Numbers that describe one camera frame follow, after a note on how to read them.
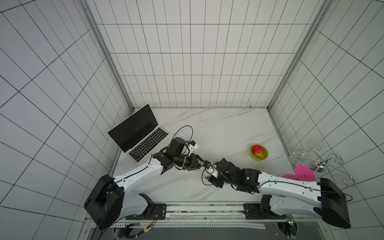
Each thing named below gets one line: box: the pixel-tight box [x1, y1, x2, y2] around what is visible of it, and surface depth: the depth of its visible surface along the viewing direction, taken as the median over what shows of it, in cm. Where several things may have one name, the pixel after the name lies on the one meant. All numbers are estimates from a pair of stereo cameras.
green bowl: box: [249, 144, 269, 161], surface depth 92 cm
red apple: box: [252, 145, 265, 159], surface depth 91 cm
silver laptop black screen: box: [107, 103, 170, 164], surface depth 100 cm
